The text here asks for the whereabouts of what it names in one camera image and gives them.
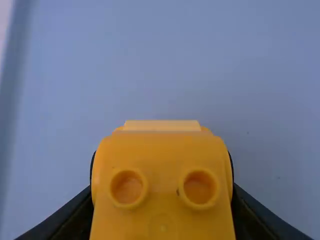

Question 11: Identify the yellow toy car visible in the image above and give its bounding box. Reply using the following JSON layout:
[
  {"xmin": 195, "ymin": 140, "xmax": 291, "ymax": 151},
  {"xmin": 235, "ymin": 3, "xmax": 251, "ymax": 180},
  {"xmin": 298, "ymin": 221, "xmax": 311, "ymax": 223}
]
[{"xmin": 89, "ymin": 119, "xmax": 237, "ymax": 240}]

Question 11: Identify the blue mat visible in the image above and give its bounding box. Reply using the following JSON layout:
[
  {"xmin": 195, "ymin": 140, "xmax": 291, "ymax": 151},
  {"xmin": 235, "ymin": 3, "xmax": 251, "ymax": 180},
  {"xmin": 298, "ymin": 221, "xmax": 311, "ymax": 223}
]
[{"xmin": 0, "ymin": 0, "xmax": 320, "ymax": 240}]

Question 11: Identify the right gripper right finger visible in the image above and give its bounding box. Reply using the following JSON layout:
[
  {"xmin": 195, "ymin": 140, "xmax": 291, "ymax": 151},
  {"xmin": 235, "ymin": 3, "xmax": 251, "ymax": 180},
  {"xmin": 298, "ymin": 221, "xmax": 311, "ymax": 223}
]
[{"xmin": 231, "ymin": 181, "xmax": 316, "ymax": 240}]

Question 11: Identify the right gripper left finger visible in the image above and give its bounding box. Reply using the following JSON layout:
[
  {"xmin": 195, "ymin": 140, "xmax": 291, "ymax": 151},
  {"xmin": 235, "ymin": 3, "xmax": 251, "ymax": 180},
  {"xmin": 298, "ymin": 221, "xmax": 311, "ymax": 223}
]
[{"xmin": 13, "ymin": 184, "xmax": 96, "ymax": 240}]

